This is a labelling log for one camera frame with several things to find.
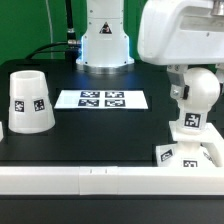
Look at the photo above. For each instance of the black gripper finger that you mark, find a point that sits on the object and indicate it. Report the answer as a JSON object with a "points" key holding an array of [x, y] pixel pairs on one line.
{"points": [[179, 89], [220, 76]]}

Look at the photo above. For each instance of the white rail bar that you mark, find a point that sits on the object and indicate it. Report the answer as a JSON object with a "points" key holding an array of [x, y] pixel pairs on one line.
{"points": [[110, 181], [216, 151]]}

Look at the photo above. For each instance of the white lamp shade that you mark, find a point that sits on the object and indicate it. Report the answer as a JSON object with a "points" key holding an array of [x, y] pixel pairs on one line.
{"points": [[30, 110]]}

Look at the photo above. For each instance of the white right rail bar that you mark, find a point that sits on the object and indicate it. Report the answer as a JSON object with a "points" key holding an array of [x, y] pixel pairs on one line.
{"points": [[216, 151]]}

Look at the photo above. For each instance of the white lamp bulb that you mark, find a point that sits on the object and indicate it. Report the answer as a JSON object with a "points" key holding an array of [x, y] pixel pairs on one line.
{"points": [[204, 91]]}

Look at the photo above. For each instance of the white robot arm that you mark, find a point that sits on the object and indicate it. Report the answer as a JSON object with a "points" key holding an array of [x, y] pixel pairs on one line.
{"points": [[105, 46]]}

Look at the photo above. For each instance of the white front rail bar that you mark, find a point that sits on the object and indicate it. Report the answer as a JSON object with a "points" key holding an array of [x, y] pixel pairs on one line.
{"points": [[110, 181]]}

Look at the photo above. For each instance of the white marker sheet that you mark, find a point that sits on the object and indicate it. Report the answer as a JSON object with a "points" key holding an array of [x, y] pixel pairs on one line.
{"points": [[101, 99]]}

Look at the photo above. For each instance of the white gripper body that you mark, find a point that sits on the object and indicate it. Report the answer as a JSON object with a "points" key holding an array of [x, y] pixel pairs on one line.
{"points": [[180, 32]]}

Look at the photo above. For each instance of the white lamp base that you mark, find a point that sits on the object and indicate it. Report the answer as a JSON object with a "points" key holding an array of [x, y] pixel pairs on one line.
{"points": [[188, 150]]}

